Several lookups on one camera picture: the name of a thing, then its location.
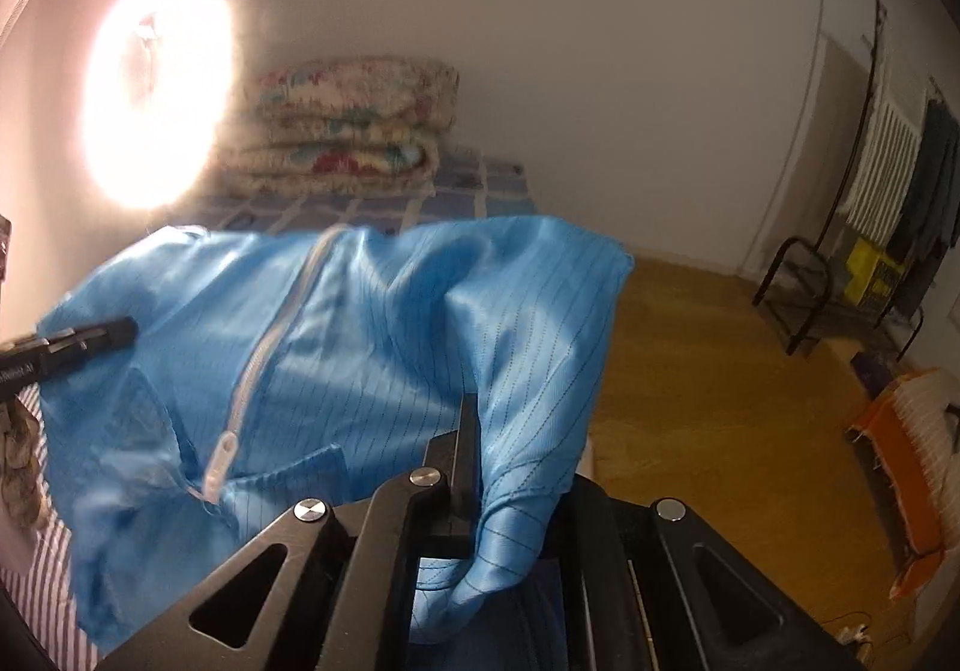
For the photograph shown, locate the light blue zip coat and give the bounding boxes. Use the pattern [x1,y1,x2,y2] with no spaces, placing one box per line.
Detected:
[39,216,633,651]

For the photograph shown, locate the black clothes rack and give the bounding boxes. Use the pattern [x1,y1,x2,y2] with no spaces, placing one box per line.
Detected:
[752,0,924,356]

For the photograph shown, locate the dark hanging clothes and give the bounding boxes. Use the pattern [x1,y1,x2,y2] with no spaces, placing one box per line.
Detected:
[887,99,958,318]

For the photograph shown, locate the blue white striped bed sheet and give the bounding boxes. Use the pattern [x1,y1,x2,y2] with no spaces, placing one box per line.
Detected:
[2,387,99,669]

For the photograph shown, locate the floral folded quilt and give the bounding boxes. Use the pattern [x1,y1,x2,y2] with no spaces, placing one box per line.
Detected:
[206,55,460,196]

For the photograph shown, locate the yellow box on rack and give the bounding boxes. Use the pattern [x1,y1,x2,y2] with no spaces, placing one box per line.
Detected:
[843,237,903,315]

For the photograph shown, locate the white striped hanging cloth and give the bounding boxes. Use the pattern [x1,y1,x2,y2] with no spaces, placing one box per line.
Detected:
[839,99,921,247]

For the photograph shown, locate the white ring light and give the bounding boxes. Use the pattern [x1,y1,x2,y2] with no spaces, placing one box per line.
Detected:
[78,0,235,211]

